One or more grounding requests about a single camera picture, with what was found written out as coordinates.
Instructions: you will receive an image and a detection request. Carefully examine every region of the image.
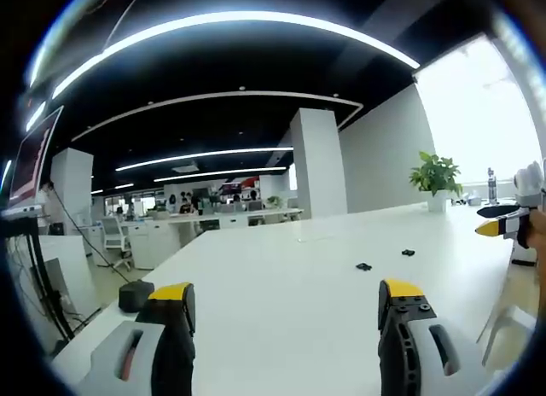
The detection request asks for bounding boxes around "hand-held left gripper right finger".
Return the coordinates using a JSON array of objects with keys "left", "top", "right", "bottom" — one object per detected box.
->
[{"left": 376, "top": 278, "right": 467, "bottom": 396}]

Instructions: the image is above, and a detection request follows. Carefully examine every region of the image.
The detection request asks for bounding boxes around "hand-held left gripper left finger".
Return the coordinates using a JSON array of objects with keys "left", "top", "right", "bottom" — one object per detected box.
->
[{"left": 75, "top": 282, "right": 198, "bottom": 396}]

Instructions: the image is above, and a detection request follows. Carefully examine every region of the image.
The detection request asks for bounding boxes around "person's right hand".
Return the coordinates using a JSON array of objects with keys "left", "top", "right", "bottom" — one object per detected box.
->
[{"left": 526, "top": 207, "right": 546, "bottom": 249}]

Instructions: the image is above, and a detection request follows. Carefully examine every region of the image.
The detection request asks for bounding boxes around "clear bottle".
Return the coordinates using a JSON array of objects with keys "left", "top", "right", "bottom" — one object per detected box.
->
[{"left": 487, "top": 166, "right": 500, "bottom": 206}]

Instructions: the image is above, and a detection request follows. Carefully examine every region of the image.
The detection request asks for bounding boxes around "black rounded device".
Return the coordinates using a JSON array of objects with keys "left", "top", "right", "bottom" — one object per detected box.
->
[{"left": 118, "top": 279, "right": 156, "bottom": 314}]

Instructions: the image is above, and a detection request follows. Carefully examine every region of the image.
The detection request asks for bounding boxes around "green plant in white pot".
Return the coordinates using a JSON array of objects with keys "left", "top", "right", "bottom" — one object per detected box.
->
[{"left": 409, "top": 151, "right": 465, "bottom": 213}]

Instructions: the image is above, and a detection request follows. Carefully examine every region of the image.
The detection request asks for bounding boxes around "long white office desk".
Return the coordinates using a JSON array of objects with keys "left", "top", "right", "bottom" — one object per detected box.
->
[{"left": 75, "top": 207, "right": 305, "bottom": 271}]

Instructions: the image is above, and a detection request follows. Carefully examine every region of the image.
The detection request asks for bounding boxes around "white office chair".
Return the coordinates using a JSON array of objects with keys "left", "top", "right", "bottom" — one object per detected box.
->
[{"left": 100, "top": 216, "right": 134, "bottom": 272}]

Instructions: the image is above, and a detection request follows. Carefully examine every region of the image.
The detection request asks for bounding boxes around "black monitor stand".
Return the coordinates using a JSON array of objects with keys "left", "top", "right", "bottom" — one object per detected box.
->
[{"left": 2, "top": 207, "right": 76, "bottom": 341}]

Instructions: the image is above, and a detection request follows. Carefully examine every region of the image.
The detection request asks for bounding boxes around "computer monitor with red screen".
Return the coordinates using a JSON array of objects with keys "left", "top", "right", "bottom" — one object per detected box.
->
[{"left": 7, "top": 105, "right": 66, "bottom": 210}]

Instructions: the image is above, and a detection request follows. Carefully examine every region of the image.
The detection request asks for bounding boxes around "black cable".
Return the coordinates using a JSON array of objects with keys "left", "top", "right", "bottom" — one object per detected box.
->
[{"left": 50, "top": 186, "right": 131, "bottom": 284}]

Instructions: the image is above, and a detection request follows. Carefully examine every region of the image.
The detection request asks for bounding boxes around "red wall screen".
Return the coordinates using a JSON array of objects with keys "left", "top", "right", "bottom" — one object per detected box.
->
[{"left": 218, "top": 177, "right": 260, "bottom": 197}]

